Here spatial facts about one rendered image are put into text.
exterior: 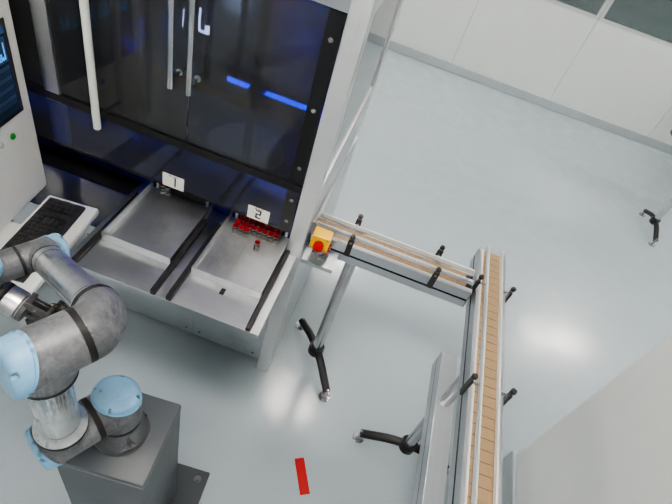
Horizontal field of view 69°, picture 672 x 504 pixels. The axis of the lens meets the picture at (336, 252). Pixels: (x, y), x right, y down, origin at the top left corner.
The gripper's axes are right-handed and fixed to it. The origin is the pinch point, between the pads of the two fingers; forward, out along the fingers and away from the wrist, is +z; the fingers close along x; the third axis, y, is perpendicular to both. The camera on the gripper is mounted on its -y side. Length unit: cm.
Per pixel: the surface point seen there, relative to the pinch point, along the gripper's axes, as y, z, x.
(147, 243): -11, -7, 53
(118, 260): -14.4, -10.8, 42.5
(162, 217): -10, -8, 68
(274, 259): 6, 35, 65
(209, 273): 0.4, 16.7, 45.7
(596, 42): 126, 239, 510
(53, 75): 12, -62, 74
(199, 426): -84, 56, 42
